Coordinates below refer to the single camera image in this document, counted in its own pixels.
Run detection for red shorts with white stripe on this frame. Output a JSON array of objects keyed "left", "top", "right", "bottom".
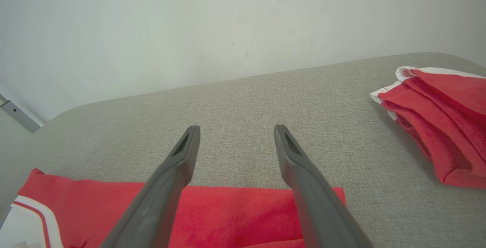
[{"left": 370, "top": 66, "right": 486, "bottom": 189}]

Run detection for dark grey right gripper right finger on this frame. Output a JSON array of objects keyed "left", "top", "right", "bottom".
[{"left": 274, "top": 124, "right": 374, "bottom": 248}]

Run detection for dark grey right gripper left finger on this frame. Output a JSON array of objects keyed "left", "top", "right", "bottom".
[{"left": 99, "top": 125, "right": 201, "bottom": 248}]

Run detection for red shirt with white trim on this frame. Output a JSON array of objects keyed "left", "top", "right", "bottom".
[{"left": 0, "top": 168, "right": 347, "bottom": 248}]

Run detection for grey metal wall rail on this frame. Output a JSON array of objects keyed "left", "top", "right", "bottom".
[{"left": 0, "top": 94, "right": 41, "bottom": 133}]

